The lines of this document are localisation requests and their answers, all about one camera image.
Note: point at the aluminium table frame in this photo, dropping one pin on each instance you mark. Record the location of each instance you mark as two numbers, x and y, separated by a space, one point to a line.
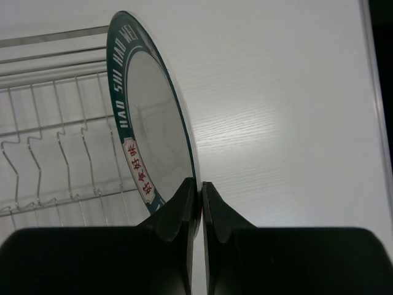
377 19

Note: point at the metal wire dish rack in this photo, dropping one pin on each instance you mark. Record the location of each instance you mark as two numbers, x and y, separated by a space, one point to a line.
62 163

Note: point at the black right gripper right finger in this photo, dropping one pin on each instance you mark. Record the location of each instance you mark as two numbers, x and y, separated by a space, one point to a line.
242 258

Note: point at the green rim lettered plate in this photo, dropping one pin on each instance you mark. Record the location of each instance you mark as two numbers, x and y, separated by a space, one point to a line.
150 112

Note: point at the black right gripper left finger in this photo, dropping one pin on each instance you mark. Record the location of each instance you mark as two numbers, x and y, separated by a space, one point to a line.
154 257

